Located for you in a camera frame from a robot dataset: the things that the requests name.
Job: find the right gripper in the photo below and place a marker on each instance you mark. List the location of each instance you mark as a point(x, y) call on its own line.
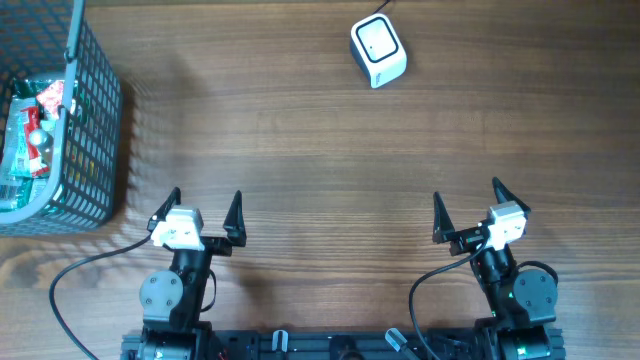
point(465, 239)

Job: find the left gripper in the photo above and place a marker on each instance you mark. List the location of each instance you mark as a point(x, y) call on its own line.
point(219, 246)

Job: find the red white tube packet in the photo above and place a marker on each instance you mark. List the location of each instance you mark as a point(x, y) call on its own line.
point(32, 121)

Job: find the green 3M gloves packet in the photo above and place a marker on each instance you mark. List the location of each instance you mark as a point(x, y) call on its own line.
point(22, 159)

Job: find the yellow oil bottle silver cap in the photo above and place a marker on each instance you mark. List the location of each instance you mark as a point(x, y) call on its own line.
point(42, 142)

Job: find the red drink carton cup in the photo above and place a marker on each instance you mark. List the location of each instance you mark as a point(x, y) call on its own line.
point(51, 99)

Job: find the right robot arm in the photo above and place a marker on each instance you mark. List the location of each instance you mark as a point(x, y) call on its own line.
point(521, 296)

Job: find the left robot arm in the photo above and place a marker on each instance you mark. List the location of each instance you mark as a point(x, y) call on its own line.
point(172, 299)

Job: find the white barcode scanner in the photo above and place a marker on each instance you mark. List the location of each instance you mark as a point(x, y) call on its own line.
point(377, 49)

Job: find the dark grey mesh basket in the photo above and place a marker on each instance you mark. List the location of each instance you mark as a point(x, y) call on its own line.
point(41, 39)

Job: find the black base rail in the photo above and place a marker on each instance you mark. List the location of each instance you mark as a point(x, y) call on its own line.
point(350, 345)

